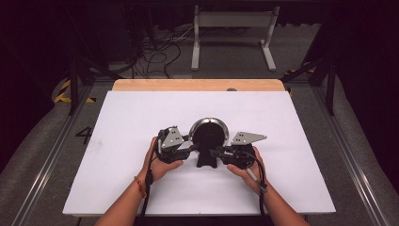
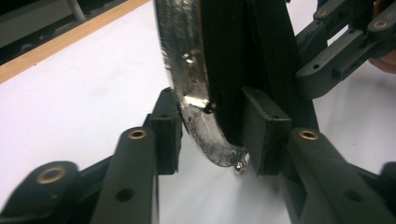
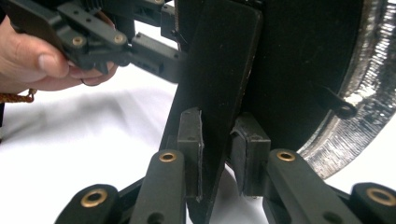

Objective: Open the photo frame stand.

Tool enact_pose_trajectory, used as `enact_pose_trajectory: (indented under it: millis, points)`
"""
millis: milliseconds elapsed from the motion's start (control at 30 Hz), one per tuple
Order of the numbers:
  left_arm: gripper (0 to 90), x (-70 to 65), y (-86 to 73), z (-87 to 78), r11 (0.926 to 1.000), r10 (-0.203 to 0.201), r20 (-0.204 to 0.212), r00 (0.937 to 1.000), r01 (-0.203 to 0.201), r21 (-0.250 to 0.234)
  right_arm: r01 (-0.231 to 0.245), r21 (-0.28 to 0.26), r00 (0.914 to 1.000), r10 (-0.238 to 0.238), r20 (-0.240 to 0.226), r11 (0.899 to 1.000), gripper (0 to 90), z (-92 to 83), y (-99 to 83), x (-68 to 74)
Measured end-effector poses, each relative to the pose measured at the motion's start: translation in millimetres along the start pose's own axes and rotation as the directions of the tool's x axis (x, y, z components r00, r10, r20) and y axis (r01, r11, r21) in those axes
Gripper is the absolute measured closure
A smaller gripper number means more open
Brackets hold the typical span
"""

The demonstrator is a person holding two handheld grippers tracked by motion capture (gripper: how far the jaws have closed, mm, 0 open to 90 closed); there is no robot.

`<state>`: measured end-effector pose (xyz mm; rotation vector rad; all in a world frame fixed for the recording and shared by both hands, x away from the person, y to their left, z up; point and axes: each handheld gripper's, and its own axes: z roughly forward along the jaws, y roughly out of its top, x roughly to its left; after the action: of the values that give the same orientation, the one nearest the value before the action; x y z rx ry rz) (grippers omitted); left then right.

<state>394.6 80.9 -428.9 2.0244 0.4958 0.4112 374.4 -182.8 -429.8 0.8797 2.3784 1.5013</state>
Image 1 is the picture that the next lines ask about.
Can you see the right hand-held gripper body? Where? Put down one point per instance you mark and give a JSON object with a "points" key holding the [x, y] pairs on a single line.
{"points": [[244, 138]]}

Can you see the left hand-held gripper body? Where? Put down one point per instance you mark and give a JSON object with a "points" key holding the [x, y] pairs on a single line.
{"points": [[172, 138]]}

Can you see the black frying pan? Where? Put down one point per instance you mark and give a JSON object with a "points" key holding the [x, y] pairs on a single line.
{"points": [[207, 135]]}

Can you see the person's left hand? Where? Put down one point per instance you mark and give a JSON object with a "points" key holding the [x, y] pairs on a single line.
{"points": [[158, 169]]}

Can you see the person's right hand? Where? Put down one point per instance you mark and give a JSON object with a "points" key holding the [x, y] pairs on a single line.
{"points": [[252, 180]]}

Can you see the black metal stand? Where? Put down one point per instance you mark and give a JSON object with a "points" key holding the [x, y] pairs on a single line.
{"points": [[74, 84], [330, 88]]}

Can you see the yellow black floor tape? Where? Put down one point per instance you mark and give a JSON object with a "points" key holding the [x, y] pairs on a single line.
{"points": [[61, 95]]}

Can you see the white metal stand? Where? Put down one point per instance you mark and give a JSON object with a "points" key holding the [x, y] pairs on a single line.
{"points": [[233, 19]]}

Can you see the aluminium floor rail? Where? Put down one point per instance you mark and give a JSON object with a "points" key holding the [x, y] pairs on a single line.
{"points": [[351, 157], [51, 157]]}

